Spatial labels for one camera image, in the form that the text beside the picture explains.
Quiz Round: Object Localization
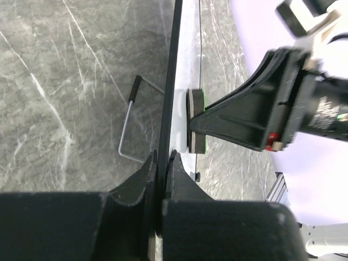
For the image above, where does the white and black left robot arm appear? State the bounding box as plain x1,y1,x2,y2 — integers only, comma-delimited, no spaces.
111,152,347,260

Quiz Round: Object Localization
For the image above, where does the green whiteboard eraser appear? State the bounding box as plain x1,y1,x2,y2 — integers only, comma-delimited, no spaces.
186,89,206,154

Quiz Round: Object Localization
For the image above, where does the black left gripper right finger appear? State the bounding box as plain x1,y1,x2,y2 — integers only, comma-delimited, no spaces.
164,150,213,201

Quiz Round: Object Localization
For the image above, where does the aluminium right side rail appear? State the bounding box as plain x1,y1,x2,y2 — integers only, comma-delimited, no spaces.
266,172,290,207

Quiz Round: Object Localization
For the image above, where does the metal wire whiteboard stand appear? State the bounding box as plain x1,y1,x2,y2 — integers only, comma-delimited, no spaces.
117,75,202,183

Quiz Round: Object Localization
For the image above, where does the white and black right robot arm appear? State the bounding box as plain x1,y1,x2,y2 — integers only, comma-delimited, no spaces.
187,1,347,154

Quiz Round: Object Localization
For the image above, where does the white whiteboard with black frame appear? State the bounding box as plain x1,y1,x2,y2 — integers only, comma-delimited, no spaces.
156,0,207,237

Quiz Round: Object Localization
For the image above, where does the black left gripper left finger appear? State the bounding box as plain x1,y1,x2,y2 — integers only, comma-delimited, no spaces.
110,150,157,206

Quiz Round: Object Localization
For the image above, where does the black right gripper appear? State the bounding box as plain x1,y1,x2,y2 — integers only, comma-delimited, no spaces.
199,48,347,152

